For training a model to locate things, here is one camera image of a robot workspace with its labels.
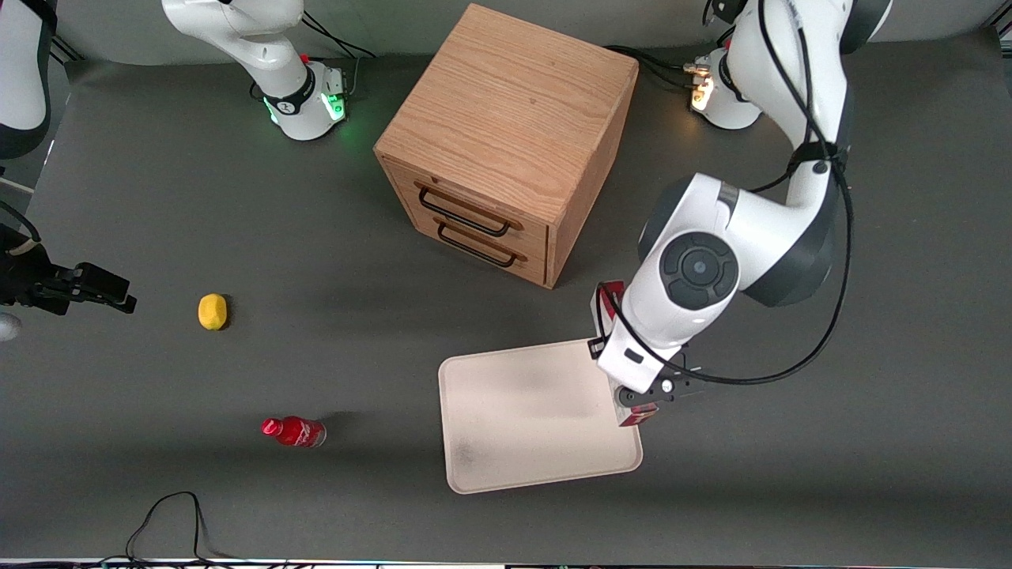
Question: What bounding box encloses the red cookie box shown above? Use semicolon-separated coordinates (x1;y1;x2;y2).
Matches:
595;281;660;428

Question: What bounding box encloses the yellow lemon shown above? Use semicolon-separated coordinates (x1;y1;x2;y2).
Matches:
197;292;228;331

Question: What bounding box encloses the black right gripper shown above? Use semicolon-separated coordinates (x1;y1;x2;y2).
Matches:
0;225;138;316

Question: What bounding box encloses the red cola bottle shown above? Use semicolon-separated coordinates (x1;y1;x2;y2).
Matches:
261;416;327;450

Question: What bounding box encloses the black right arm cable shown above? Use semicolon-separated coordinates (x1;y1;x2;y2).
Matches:
0;202;41;243

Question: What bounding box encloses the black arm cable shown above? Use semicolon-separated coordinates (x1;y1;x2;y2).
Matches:
589;0;856;386
0;202;41;243

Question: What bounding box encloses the black left base cable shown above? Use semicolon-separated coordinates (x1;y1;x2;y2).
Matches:
604;44;711;89

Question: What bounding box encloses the black wire drawer handle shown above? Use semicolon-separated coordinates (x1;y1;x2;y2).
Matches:
417;185;513;238
436;219;519;269

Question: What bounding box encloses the black base cable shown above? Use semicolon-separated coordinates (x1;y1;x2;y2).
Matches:
299;9;378;61
604;44;711;89

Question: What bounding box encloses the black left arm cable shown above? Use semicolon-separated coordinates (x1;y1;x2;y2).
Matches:
589;0;856;386

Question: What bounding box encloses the black right base cable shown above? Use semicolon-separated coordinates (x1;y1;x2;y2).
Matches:
299;9;378;61

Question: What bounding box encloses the white rectangular tray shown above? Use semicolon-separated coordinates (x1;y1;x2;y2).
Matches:
437;336;644;496

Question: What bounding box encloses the wooden drawer front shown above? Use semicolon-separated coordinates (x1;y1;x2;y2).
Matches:
383;156;550;258
394;194;549;287

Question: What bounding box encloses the black looped table cable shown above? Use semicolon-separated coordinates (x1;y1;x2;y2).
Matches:
125;491;238;563

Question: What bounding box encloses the dark grey table cover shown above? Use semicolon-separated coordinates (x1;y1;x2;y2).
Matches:
0;32;1012;563

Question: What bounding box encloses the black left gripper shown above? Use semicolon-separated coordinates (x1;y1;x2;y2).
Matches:
588;337;702;410

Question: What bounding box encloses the wooden two-drawer cabinet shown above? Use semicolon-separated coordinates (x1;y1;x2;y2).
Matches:
373;3;640;290

